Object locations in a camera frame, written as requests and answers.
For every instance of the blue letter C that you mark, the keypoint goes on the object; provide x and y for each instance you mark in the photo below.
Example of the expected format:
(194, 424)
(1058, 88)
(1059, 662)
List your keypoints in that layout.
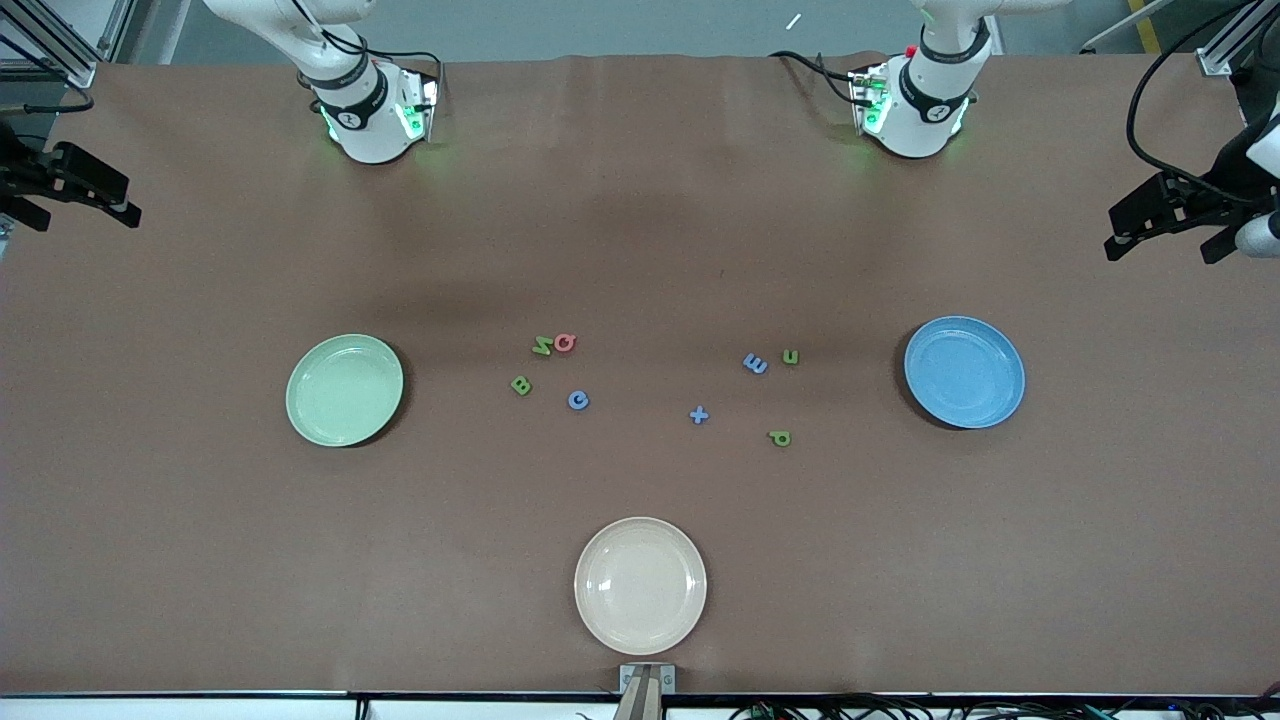
(571, 400)

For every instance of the blue plate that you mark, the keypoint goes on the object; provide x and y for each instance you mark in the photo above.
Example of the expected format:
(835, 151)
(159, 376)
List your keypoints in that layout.
(965, 372)

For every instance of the blue plus sign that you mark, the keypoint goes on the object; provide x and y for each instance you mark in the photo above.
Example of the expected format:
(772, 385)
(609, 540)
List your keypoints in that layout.
(699, 415)

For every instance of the aluminium frame profile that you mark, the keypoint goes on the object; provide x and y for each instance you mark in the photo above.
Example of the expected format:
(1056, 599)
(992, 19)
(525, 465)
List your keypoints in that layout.
(70, 60)
(1225, 50)

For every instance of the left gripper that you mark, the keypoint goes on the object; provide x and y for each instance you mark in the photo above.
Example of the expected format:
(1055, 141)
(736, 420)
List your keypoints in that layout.
(1203, 196)

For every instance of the light green plate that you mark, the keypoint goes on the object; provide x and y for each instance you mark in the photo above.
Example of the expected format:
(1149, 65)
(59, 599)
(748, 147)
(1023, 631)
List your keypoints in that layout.
(345, 390)

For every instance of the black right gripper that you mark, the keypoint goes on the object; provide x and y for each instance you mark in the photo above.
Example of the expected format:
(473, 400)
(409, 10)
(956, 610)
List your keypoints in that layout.
(22, 177)

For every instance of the beige plate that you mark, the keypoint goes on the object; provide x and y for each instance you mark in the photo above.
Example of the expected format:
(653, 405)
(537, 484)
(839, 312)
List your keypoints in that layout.
(640, 586)

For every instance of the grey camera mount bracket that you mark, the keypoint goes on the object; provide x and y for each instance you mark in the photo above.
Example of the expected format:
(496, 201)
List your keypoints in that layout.
(647, 690)

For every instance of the green letter B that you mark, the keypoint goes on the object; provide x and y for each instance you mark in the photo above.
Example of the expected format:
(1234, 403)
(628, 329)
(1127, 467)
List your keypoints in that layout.
(521, 385)

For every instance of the blue letter e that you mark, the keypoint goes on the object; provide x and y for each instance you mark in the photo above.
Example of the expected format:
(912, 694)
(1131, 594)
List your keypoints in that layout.
(756, 363)

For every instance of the brown table mat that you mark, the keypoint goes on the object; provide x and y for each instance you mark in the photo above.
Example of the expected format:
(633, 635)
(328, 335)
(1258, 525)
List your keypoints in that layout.
(640, 480)

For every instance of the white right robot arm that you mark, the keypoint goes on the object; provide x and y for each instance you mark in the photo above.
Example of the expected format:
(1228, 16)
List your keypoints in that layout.
(370, 120)

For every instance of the red letter Q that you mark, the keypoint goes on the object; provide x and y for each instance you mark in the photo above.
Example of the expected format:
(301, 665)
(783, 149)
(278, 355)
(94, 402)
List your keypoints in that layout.
(558, 343)

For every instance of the metal base connector bracket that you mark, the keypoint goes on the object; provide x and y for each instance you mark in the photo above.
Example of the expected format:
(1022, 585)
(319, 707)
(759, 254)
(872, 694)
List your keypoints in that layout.
(862, 100)
(425, 105)

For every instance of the white front frame rail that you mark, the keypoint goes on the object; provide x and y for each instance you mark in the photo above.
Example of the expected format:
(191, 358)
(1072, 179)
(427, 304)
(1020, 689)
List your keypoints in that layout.
(200, 710)

